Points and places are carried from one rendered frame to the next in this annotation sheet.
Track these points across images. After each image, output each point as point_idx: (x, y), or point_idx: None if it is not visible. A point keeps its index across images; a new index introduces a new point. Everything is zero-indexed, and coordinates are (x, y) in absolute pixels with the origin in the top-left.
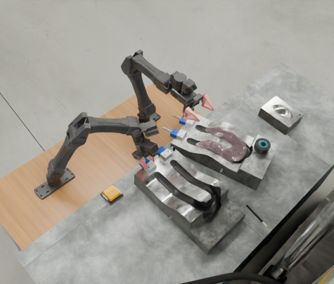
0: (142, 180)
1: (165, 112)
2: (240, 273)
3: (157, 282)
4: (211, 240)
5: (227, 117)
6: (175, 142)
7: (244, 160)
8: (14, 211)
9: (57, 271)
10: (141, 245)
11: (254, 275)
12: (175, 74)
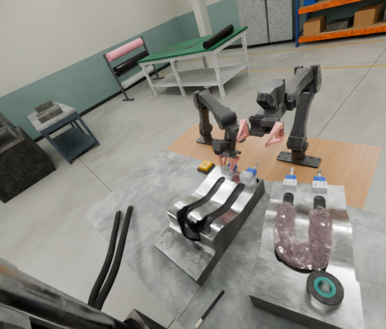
0: (212, 171)
1: (328, 170)
2: (114, 268)
3: (139, 217)
4: (162, 243)
5: None
6: (276, 183)
7: (278, 261)
8: (186, 137)
9: (152, 166)
10: (167, 198)
11: (105, 284)
12: (276, 79)
